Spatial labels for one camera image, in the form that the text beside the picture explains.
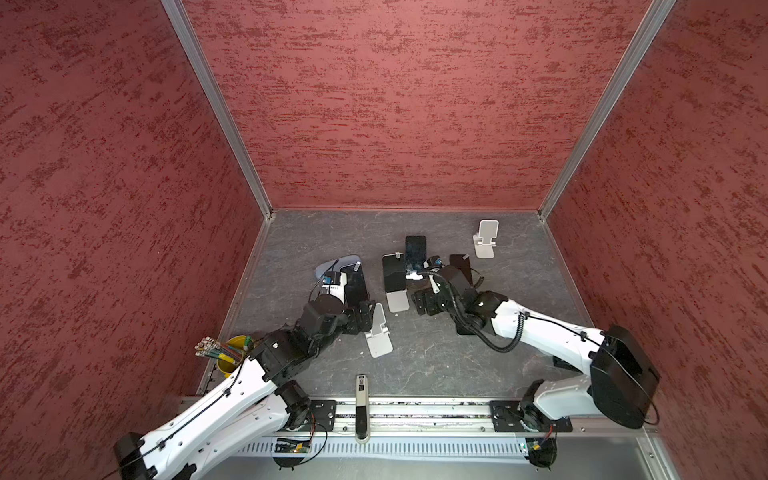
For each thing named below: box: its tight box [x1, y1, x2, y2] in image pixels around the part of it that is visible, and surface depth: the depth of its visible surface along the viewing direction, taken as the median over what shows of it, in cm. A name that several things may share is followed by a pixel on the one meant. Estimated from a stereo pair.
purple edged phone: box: [340, 263, 369, 308], surface depth 91 cm
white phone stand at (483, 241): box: [473, 219, 499, 258], surface depth 108 cm
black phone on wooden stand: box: [405, 235, 427, 273], surface depth 97 cm
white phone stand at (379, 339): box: [364, 303, 393, 358], surface depth 86 cm
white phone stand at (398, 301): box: [386, 289, 410, 313], surface depth 94 cm
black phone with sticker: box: [449, 254, 473, 286], surface depth 108 cm
